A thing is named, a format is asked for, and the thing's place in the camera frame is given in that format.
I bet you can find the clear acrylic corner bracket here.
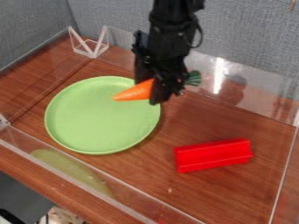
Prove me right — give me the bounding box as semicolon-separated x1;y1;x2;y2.
68;26;110;59

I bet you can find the clear acrylic enclosure wall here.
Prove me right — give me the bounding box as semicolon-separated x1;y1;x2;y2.
0;29;299;224

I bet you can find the orange toy carrot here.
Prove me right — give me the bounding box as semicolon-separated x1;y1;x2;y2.
114;70;202;102

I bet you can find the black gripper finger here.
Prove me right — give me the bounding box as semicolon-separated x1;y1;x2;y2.
150;71;188;105

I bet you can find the red toy pepper block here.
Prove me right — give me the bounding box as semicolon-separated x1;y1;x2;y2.
174;138;254;172

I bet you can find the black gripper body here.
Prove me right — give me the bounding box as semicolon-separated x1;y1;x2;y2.
132;23;203;85

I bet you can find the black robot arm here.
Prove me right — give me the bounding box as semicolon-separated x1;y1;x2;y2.
132;0;204;105

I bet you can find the green plastic plate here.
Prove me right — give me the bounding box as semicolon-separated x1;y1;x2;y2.
44;76;162;155

